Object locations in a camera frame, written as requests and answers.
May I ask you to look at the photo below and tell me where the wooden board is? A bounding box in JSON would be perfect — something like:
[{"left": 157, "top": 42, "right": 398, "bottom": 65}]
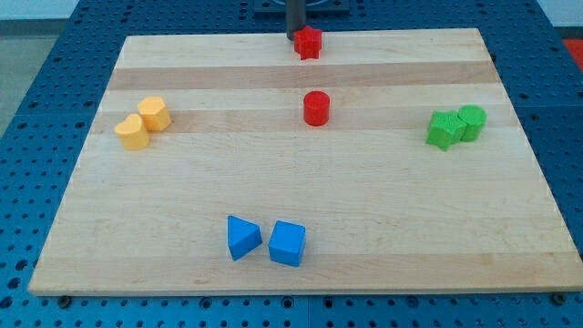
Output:
[{"left": 28, "top": 28, "right": 582, "bottom": 296}]

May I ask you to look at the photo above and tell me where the green star block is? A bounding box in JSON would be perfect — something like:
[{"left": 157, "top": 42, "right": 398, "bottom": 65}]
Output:
[{"left": 425, "top": 110, "right": 467, "bottom": 151}]

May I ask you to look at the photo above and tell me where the yellow hexagon block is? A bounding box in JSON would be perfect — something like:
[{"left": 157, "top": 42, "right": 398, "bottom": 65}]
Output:
[{"left": 138, "top": 96, "right": 172, "bottom": 132}]

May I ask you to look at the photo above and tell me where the blue triangle block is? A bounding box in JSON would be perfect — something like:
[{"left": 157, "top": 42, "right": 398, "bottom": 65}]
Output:
[{"left": 227, "top": 216, "right": 262, "bottom": 261}]

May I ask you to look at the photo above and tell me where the red star block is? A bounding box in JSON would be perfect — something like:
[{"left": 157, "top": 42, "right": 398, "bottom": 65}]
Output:
[{"left": 293, "top": 26, "right": 322, "bottom": 60}]

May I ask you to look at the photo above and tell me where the blue cube block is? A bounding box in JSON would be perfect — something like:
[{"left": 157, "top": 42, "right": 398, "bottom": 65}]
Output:
[{"left": 269, "top": 220, "right": 306, "bottom": 267}]

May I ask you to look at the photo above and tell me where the yellow heart block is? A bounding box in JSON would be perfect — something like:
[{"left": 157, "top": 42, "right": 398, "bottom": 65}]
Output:
[{"left": 114, "top": 114, "right": 150, "bottom": 150}]

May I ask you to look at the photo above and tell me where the red cylinder block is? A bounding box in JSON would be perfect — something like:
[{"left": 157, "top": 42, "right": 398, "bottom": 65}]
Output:
[{"left": 303, "top": 90, "right": 331, "bottom": 127}]

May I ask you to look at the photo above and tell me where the green cylinder block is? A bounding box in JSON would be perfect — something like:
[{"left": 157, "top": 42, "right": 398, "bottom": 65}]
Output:
[{"left": 457, "top": 105, "right": 487, "bottom": 142}]

